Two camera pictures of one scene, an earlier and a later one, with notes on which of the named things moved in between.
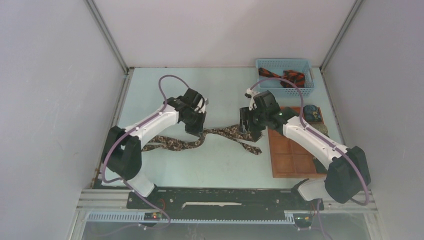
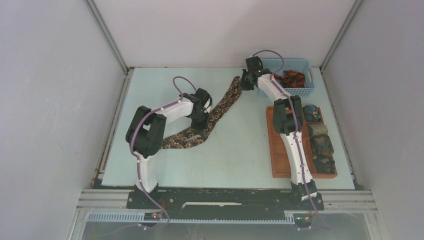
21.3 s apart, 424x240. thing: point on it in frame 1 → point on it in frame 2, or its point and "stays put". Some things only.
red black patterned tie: (296, 78) stays put
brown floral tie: (164, 143) → (193, 137)
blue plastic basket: (277, 66) stays put
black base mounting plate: (259, 200) stays put
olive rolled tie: (321, 127) stays put
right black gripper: (245, 114) → (243, 86)
